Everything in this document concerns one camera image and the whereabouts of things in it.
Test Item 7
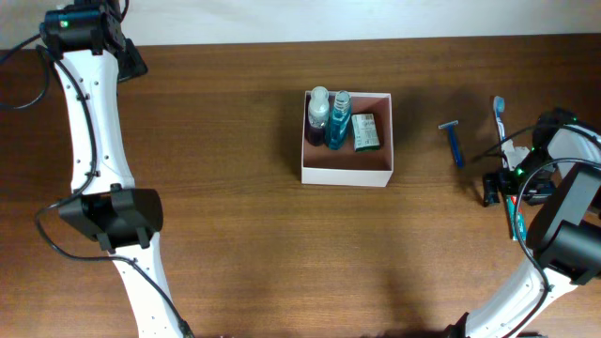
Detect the green red toothpaste tube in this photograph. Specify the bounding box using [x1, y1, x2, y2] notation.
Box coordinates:
[505, 195, 527, 241]

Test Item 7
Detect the blue disposable razor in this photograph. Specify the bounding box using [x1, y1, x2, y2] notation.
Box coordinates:
[438, 120, 465, 168]

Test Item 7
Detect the blue white toothbrush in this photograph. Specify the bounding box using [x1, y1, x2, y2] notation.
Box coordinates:
[492, 96, 505, 143]

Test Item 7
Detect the green white soap box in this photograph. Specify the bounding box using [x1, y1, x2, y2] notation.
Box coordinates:
[351, 114, 380, 152]

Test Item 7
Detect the blue mouthwash bottle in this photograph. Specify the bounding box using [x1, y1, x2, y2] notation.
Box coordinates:
[326, 90, 352, 150]

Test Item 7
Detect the clear bottle purple liquid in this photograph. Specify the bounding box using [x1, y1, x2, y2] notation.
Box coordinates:
[305, 86, 330, 146]

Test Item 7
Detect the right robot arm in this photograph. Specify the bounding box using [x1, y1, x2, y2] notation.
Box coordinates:
[443, 108, 600, 337]

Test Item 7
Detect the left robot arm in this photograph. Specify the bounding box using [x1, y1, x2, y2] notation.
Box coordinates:
[38, 1, 193, 337]

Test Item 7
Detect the white open cardboard box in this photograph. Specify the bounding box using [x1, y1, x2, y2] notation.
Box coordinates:
[300, 92, 394, 187]

